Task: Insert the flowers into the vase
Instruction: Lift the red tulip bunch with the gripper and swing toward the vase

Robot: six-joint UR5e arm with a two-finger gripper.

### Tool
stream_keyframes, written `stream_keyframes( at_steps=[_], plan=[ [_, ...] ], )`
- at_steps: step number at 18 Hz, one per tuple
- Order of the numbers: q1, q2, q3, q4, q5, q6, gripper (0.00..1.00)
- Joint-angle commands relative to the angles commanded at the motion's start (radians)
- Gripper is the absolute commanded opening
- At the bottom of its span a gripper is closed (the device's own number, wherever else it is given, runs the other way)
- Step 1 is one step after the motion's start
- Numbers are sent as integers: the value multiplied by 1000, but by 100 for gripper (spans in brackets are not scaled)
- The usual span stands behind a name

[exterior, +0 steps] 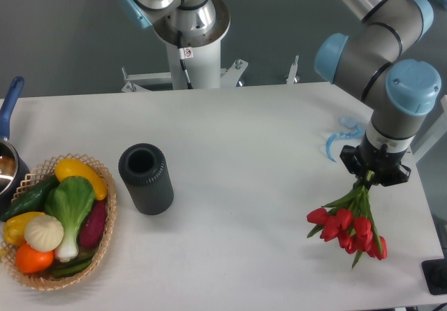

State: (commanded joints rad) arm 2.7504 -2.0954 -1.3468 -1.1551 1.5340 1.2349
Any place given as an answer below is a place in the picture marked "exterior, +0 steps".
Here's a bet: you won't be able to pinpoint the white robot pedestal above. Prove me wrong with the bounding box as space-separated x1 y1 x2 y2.
122 41 249 93

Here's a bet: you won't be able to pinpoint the orange fruit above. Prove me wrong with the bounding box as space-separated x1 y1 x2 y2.
15 243 54 274

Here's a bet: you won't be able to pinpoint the dark green cucumber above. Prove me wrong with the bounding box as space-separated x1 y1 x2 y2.
1 175 59 222

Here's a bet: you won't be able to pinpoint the woven wicker basket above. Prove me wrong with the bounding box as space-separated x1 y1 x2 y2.
1 153 117 291

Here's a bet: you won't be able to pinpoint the white steamed bun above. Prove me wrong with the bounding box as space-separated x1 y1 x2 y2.
24 215 64 252

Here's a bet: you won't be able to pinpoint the blue plastic ribbon scrap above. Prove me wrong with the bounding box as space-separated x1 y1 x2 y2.
325 115 364 162

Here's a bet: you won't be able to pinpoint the green bok choy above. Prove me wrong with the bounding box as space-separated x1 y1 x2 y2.
44 176 95 263

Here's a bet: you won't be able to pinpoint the red tulip bouquet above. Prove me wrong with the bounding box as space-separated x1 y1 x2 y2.
307 171 388 268

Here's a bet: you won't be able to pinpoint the black device at edge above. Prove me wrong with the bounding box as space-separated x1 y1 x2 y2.
421 259 446 296

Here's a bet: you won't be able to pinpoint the dark grey ribbed vase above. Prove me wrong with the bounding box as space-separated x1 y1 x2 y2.
118 143 174 215

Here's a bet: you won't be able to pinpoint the blue handled saucepan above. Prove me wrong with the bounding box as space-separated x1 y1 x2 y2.
1 76 29 214

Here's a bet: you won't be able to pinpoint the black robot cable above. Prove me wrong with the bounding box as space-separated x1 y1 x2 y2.
176 30 194 90

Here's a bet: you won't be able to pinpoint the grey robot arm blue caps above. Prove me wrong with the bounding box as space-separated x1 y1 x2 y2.
314 0 441 187

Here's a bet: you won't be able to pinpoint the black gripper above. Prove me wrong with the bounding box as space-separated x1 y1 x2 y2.
339 144 411 187

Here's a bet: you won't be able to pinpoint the green vegetable under basket items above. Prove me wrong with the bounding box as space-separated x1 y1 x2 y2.
49 252 94 279

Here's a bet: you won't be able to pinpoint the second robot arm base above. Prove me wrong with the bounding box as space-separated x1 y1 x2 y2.
117 0 230 48

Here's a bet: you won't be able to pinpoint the yellow bell pepper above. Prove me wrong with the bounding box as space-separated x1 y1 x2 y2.
3 212 44 247

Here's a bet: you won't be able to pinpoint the purple sweet potato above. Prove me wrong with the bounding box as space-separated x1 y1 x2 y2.
78 201 107 248

